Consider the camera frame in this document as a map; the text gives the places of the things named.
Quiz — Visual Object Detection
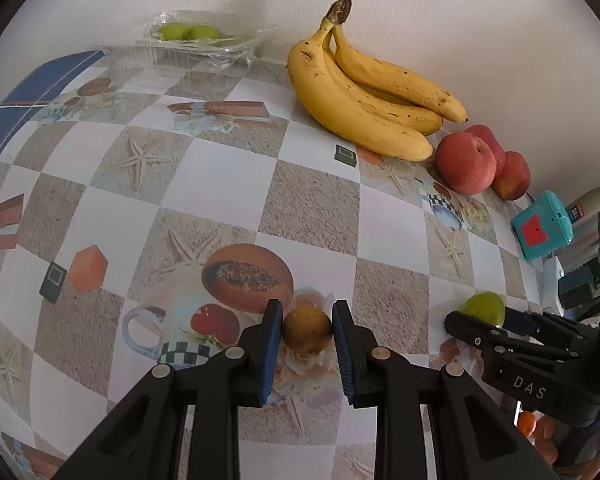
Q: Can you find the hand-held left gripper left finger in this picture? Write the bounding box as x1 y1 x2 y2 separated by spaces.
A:
52 299 284 480

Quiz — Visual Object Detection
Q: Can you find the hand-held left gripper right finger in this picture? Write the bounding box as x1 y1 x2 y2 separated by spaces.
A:
331 300 556 480

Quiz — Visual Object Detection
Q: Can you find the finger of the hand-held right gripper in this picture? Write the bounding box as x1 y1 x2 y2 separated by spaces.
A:
502 309 600 346
444 310 581 361

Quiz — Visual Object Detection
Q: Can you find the green jujube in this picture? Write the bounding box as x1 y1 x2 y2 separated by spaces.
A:
461 291 507 328

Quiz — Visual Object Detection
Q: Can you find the brown longan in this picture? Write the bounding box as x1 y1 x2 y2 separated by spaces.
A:
282 307 333 354

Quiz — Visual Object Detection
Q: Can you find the person's right hand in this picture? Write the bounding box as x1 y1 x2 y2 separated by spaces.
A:
517 410 563 466

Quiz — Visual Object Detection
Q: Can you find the small white stand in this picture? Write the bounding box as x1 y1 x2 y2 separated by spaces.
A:
542 255 566 313

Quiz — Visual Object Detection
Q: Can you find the black power adapter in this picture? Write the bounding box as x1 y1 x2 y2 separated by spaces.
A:
557 265 600 310

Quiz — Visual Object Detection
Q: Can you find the teal plastic box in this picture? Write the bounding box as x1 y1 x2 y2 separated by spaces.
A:
510 190 575 262

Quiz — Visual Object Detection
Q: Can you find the dark red apple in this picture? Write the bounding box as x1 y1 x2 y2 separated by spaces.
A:
491 151 532 202
464 124 507 177

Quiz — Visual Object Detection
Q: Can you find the pinkish red apple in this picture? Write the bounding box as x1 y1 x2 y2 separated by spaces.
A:
434 132 497 196

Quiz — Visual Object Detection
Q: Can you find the checkered printed tablecloth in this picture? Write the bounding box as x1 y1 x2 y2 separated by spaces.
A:
0 50 571 480

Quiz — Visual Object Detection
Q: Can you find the yellow banana bunch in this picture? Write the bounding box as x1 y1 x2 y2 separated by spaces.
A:
286 0 469 162

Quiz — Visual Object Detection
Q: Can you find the small bagged green fruit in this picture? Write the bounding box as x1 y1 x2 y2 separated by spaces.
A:
159 22 191 42
187 24 222 42

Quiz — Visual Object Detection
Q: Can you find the clear plastic bag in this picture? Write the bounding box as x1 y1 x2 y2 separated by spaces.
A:
97 9 281 73

